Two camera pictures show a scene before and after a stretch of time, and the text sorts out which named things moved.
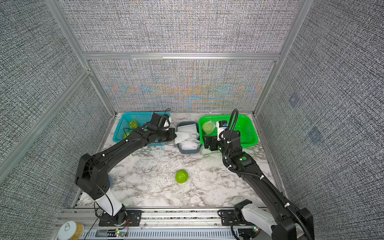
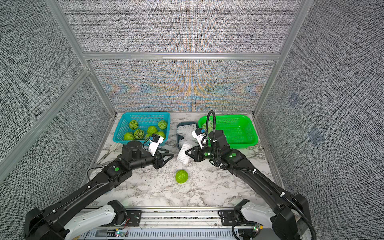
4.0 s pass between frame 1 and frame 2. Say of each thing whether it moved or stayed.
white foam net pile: stayed
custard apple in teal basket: stayed
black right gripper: moved
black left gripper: moved
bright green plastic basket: stayed
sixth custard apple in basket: stayed
